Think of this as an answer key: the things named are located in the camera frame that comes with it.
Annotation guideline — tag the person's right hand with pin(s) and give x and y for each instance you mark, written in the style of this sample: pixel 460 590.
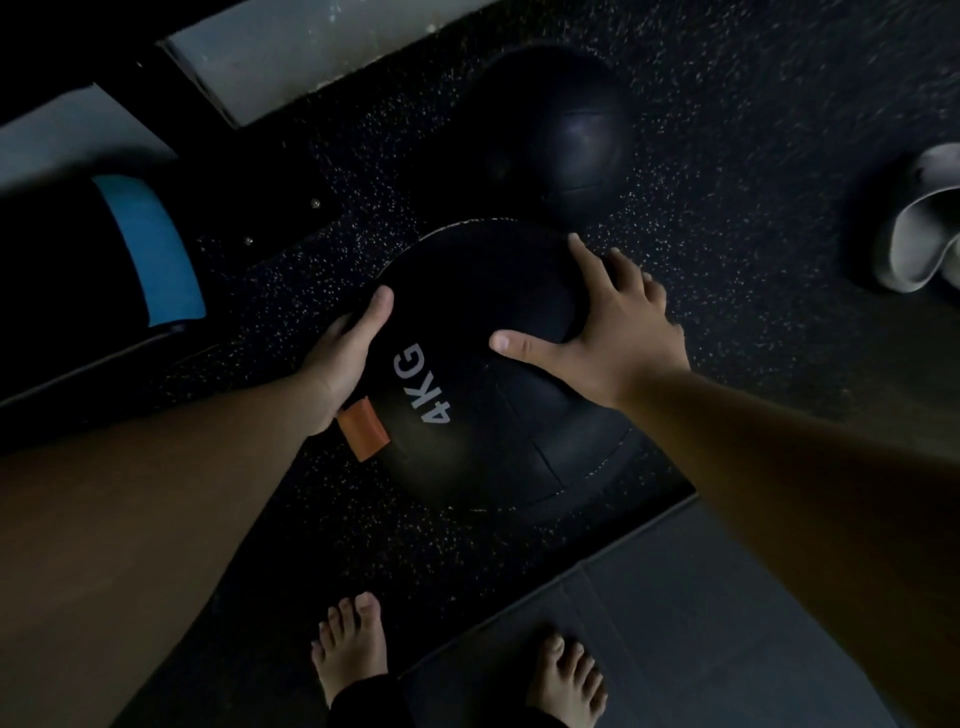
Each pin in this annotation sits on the person's right hand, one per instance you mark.
pixel 619 337

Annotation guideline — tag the person's left hand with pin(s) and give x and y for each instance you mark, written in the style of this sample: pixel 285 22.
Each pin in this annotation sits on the person's left hand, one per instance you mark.
pixel 337 371

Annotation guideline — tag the person's left thumb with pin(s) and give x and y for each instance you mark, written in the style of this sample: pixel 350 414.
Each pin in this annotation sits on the person's left thumb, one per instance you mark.
pixel 375 315

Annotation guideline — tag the person's right middle finger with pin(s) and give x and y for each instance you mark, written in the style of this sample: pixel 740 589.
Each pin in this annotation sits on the person's right middle finger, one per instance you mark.
pixel 626 268

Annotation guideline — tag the person's right little finger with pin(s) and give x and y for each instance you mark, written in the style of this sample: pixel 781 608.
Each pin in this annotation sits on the person's right little finger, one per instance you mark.
pixel 675 330

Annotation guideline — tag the person's right thumb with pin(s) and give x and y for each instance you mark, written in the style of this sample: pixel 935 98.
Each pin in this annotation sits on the person's right thumb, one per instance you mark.
pixel 525 346

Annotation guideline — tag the black medicine ball orange tag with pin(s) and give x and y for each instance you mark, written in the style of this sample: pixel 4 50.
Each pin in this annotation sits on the black medicine ball orange tag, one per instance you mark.
pixel 480 405

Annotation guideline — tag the person's left forearm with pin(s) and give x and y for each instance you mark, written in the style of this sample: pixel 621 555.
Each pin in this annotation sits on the person's left forearm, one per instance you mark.
pixel 142 540

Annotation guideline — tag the person's right forearm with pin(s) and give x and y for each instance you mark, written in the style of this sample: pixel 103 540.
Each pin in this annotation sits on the person's right forearm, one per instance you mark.
pixel 817 510

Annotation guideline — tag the plain black medicine ball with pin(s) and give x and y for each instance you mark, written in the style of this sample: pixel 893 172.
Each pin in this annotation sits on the plain black medicine ball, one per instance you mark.
pixel 555 127

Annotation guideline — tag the white slipper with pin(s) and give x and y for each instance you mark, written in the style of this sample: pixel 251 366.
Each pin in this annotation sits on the white slipper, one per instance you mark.
pixel 919 225

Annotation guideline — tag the black ball with blue stripe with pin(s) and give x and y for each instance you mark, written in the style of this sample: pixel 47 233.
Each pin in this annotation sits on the black ball with blue stripe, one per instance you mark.
pixel 90 285

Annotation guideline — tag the grey floor mat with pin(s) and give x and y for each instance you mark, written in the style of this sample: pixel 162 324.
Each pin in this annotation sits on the grey floor mat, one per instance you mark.
pixel 675 630

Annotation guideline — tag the person's left foot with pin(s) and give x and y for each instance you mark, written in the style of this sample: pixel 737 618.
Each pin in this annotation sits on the person's left foot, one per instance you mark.
pixel 351 649

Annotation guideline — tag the person's foot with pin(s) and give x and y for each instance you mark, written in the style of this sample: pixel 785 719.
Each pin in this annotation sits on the person's foot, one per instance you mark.
pixel 351 649
pixel 564 682

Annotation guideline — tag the person's right foot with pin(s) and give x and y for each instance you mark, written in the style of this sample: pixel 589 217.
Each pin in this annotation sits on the person's right foot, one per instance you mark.
pixel 564 682

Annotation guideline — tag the person's black trousers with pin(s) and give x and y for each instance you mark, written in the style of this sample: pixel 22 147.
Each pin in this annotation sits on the person's black trousers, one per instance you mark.
pixel 375 705

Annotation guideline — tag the black metal rack frame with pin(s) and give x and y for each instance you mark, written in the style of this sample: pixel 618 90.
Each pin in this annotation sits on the black metal rack frame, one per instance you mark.
pixel 225 150

